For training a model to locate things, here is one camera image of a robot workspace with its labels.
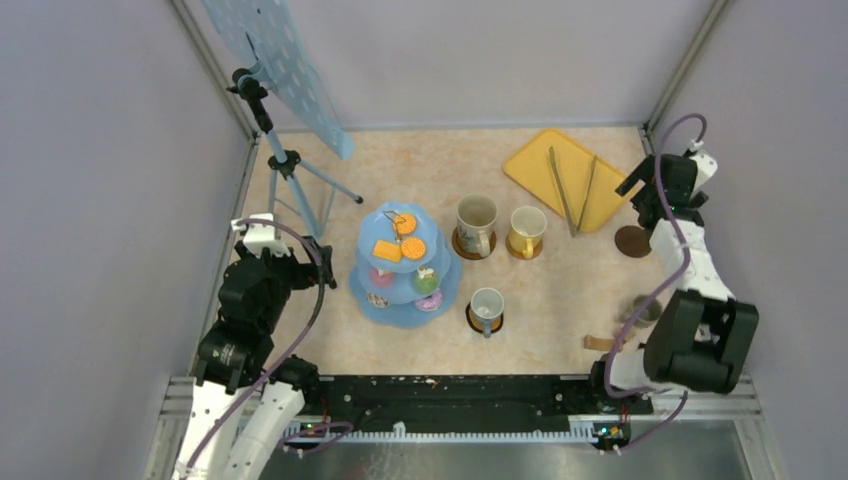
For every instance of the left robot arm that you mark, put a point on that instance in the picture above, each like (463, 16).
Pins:
(242, 400)

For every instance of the blue tripod stand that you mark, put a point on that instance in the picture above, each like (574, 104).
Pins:
(248, 87)

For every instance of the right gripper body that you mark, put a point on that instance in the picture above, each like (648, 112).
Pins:
(642, 172)

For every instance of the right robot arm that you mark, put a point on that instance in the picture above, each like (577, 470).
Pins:
(702, 338)

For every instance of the yellow ceramic mug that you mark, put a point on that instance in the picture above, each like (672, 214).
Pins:
(528, 221)

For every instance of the blue three-tier cake stand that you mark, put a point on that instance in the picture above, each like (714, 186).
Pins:
(440, 256)

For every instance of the dark brown round coaster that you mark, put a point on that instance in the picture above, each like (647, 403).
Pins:
(469, 245)

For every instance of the yellow serving tray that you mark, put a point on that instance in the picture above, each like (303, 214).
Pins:
(573, 181)

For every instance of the light brown round coaster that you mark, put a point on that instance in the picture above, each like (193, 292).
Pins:
(524, 248)

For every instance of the grey ceramic cup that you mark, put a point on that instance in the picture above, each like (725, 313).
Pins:
(487, 304)

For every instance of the pink frosted donut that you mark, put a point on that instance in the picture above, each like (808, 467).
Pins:
(431, 302)

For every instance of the square orange biscuit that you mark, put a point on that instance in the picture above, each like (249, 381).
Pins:
(390, 251)

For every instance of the beige ceramic mug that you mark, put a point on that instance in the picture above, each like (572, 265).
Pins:
(478, 213)

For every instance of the blue perforated board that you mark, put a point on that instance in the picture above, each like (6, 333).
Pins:
(263, 36)

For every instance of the orange round biscuit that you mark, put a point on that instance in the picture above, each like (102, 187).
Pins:
(404, 223)
(413, 248)

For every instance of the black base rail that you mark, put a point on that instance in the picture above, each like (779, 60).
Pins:
(498, 404)

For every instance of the orange smiley coaster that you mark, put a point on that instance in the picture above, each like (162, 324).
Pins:
(481, 327)

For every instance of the green cupcake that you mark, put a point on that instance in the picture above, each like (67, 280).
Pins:
(425, 280)

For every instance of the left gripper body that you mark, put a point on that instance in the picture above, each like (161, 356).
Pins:
(301, 275)

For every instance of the small wooden block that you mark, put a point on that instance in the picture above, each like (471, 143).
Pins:
(594, 343)

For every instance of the white sprinkled donut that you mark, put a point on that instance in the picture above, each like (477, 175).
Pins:
(377, 301)

